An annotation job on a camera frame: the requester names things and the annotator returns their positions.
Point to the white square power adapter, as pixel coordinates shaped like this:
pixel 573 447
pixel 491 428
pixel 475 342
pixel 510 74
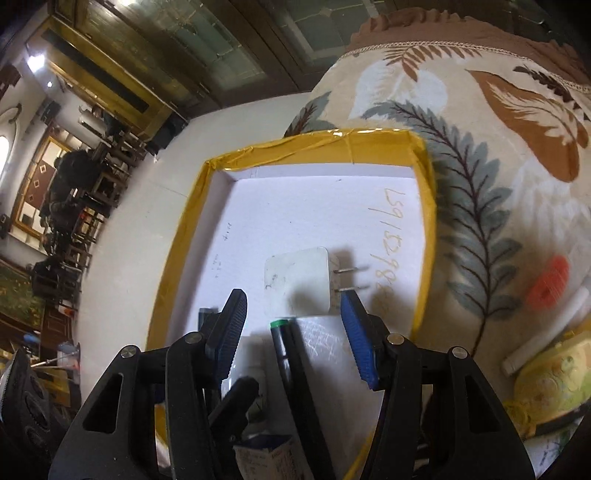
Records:
pixel 306 283

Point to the clear bottle white cap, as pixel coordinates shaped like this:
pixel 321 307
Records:
pixel 250 361

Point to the leaf patterned beige blanket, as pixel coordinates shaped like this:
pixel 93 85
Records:
pixel 506 123

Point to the small white carton in box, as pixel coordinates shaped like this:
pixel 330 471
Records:
pixel 270 456

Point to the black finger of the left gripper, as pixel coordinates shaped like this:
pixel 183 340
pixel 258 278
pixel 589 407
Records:
pixel 229 418

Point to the red item in clear bag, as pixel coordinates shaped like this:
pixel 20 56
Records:
pixel 549 287

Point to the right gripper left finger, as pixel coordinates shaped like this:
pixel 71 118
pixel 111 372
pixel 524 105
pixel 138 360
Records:
pixel 113 434

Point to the green capped black marker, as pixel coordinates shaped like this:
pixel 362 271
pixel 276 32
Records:
pixel 302 407

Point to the yellow taped cardboard box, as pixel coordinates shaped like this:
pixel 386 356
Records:
pixel 365 195

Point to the yellow bubble toy bottle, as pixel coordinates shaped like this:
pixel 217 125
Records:
pixel 552 386

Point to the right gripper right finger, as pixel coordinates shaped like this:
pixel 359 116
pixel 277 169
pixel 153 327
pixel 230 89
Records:
pixel 440 417

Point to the wooden glass door cabinet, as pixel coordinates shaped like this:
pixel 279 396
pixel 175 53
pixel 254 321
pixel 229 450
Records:
pixel 154 64

